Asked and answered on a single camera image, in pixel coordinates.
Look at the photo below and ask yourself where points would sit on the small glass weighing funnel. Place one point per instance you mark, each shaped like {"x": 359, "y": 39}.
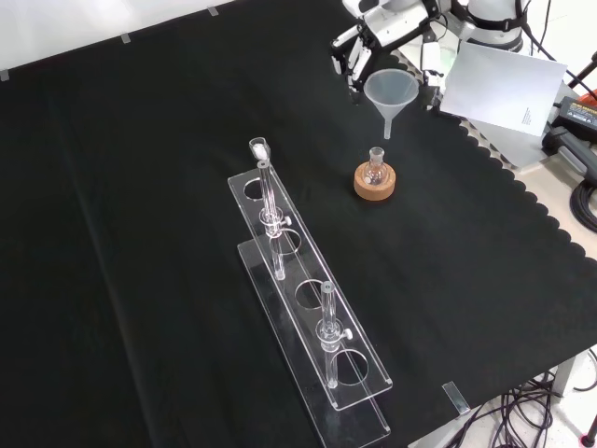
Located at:
{"x": 259, "y": 150}

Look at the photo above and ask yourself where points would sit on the grey table leg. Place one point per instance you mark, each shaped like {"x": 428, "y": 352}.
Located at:
{"x": 566, "y": 375}

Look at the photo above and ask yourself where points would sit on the clear acrylic funnel stand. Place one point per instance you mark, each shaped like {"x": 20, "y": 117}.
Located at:
{"x": 322, "y": 345}

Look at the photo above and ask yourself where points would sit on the grey metal base plate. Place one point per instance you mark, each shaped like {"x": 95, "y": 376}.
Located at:
{"x": 503, "y": 149}

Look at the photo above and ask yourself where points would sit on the black power adapter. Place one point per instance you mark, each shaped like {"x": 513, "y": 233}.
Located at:
{"x": 578, "y": 112}

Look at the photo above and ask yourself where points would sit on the pale board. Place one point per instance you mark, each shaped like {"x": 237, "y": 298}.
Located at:
{"x": 503, "y": 88}

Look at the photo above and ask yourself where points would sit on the black cloth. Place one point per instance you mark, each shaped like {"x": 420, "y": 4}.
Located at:
{"x": 140, "y": 233}

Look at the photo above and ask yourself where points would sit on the small glass round-bottom flask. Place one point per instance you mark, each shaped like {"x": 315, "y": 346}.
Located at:
{"x": 376, "y": 170}

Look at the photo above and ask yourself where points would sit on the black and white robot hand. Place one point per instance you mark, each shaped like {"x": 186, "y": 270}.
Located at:
{"x": 392, "y": 23}

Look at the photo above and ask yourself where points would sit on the clear plastic funnel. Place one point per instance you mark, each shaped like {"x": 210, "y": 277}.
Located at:
{"x": 391, "y": 91}

